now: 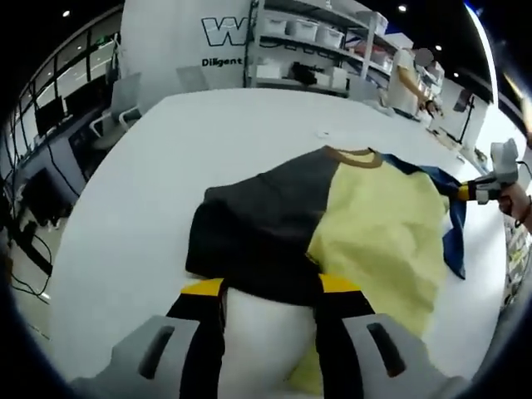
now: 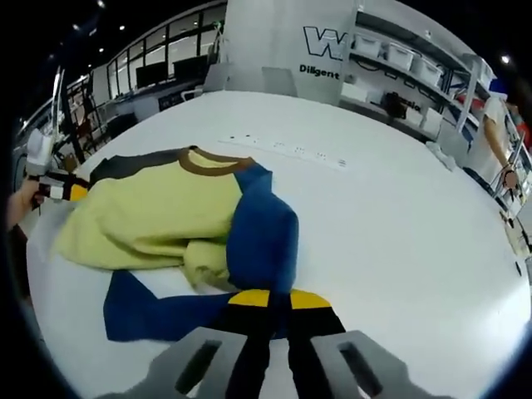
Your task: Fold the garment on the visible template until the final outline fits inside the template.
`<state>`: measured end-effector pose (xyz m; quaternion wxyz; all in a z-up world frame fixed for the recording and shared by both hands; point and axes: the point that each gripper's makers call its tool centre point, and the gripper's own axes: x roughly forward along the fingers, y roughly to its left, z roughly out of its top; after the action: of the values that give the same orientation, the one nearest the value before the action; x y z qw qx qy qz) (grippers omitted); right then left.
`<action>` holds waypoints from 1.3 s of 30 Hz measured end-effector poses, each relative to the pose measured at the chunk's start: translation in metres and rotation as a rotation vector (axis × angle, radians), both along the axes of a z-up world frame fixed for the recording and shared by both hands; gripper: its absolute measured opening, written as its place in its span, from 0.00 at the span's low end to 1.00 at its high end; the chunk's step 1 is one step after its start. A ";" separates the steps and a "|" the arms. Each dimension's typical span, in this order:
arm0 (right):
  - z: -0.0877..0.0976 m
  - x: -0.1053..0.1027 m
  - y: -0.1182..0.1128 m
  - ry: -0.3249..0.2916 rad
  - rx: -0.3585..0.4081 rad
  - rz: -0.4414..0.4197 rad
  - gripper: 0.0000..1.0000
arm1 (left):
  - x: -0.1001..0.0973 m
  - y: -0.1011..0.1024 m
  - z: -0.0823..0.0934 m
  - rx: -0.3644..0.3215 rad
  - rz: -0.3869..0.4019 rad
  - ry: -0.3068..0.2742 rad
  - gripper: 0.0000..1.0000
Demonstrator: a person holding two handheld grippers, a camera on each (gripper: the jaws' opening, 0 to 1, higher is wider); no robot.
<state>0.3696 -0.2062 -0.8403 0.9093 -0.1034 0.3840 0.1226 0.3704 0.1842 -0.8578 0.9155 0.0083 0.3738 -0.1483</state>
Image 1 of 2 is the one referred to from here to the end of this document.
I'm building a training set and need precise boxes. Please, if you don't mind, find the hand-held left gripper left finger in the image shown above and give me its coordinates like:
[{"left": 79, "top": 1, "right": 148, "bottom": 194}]
[{"left": 110, "top": 277, "right": 229, "bottom": 399}]

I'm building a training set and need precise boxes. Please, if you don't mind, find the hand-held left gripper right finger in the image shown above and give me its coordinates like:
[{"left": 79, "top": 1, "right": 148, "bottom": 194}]
[{"left": 313, "top": 273, "right": 431, "bottom": 399}]

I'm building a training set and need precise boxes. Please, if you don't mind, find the yellow black blue garment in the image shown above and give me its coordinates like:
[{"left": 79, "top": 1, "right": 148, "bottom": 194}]
[{"left": 185, "top": 145, "right": 469, "bottom": 396}]

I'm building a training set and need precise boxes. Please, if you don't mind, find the person's right hand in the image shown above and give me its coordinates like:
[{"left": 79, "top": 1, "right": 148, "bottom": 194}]
[{"left": 497, "top": 181, "right": 532, "bottom": 228}]

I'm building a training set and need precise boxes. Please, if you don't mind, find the black tripod stand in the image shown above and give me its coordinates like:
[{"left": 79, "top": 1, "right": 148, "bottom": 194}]
[{"left": 452, "top": 91, "right": 477, "bottom": 145}]

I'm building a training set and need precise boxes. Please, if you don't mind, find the curved ceiling light strip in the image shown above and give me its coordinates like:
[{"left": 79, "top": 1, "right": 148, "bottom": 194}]
[{"left": 465, "top": 0, "right": 500, "bottom": 105}]

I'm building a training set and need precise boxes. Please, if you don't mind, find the white storage rack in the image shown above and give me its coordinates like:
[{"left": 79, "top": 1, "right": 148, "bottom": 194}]
[{"left": 365, "top": 10, "right": 446, "bottom": 109}]

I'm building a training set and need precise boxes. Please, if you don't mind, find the white box on shelf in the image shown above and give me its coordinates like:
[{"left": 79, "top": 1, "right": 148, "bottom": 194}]
[
  {"left": 323, "top": 66, "right": 348, "bottom": 91},
  {"left": 255, "top": 64, "right": 280, "bottom": 81}
]

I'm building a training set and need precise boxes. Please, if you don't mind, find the black device on shelf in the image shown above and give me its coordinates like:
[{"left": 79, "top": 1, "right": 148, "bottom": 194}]
[{"left": 290, "top": 62, "right": 325, "bottom": 86}]

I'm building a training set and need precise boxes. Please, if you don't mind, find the white storage bin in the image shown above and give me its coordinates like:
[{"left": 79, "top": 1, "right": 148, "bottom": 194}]
[
  {"left": 318, "top": 24, "right": 346, "bottom": 47},
  {"left": 289, "top": 18, "right": 319, "bottom": 42},
  {"left": 264, "top": 15, "right": 288, "bottom": 35}
]

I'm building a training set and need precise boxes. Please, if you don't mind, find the grey metal shelving unit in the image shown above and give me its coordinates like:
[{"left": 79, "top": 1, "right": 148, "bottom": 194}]
[{"left": 243, "top": 0, "right": 386, "bottom": 99}]

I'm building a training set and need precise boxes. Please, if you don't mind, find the grey office chair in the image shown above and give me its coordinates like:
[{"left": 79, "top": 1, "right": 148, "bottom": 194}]
[{"left": 91, "top": 72, "right": 145, "bottom": 150}]

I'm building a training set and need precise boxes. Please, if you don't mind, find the grey chair back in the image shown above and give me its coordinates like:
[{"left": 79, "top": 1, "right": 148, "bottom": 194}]
[{"left": 176, "top": 66, "right": 209, "bottom": 91}]

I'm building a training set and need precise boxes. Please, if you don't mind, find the black computer monitor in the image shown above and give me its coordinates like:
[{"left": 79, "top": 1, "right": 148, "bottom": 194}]
[{"left": 35, "top": 95, "right": 63, "bottom": 136}]

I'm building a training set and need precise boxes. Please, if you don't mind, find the tangle of black cables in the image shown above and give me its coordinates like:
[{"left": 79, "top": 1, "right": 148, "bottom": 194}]
[{"left": 0, "top": 124, "right": 55, "bottom": 300}]

